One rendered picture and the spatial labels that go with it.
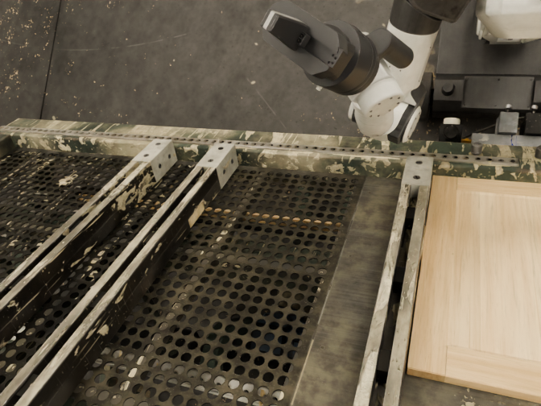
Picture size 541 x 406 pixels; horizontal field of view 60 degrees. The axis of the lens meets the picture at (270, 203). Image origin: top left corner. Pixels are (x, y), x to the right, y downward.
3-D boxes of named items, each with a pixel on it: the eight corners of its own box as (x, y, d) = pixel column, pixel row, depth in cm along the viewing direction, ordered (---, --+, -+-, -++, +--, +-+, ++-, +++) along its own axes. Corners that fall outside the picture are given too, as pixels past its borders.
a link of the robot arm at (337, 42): (283, -23, 57) (330, 10, 67) (245, 49, 60) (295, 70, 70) (358, 24, 51) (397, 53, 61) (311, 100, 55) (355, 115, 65)
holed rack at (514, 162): (518, 159, 111) (518, 158, 111) (518, 167, 109) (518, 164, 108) (2, 126, 166) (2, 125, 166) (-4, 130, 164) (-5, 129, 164)
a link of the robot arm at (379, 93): (306, 54, 69) (340, 72, 78) (336, 115, 66) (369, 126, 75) (369, 2, 63) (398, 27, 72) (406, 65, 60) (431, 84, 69)
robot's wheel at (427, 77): (422, 67, 198) (418, 77, 182) (434, 67, 196) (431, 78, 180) (418, 113, 207) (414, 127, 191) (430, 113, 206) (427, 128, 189)
